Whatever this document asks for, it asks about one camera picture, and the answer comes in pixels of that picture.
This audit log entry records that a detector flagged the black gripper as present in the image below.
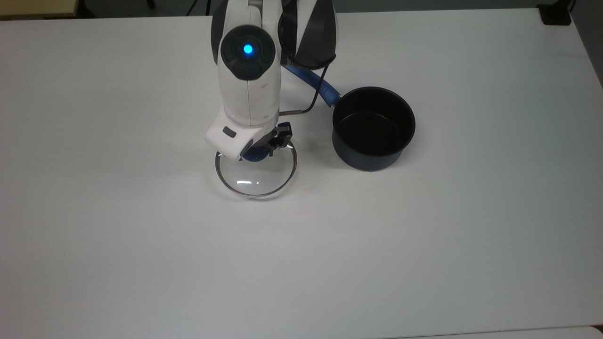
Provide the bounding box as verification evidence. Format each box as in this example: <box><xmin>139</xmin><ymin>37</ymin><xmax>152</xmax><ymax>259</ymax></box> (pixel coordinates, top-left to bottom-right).
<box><xmin>249</xmin><ymin>122</ymin><xmax>293</xmax><ymax>157</ymax></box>

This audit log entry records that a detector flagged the dark saucepan with blue handle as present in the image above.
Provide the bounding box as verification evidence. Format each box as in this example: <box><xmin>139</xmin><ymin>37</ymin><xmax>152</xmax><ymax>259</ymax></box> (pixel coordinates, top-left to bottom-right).
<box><xmin>283</xmin><ymin>65</ymin><xmax>416</xmax><ymax>172</ymax></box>

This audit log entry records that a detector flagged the glass lid with blue knob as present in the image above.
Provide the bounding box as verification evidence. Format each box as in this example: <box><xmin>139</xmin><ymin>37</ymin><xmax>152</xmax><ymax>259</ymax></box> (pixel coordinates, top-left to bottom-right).
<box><xmin>215</xmin><ymin>141</ymin><xmax>298</xmax><ymax>198</ymax></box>

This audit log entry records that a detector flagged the light wooden board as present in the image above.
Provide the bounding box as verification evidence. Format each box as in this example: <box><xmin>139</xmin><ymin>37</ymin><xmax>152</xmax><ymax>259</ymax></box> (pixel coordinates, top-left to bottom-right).
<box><xmin>0</xmin><ymin>0</ymin><xmax>79</xmax><ymax>20</ymax></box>

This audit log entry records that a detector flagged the black clamp block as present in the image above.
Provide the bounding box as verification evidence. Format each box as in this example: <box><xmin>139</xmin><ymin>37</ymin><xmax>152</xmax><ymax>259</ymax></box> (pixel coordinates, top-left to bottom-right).
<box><xmin>537</xmin><ymin>4</ymin><xmax>573</xmax><ymax>25</ymax></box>

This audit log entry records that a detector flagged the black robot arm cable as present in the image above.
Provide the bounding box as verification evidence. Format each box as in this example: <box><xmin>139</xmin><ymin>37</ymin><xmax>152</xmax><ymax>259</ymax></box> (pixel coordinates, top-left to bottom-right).
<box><xmin>278</xmin><ymin>54</ymin><xmax>337</xmax><ymax>116</ymax></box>

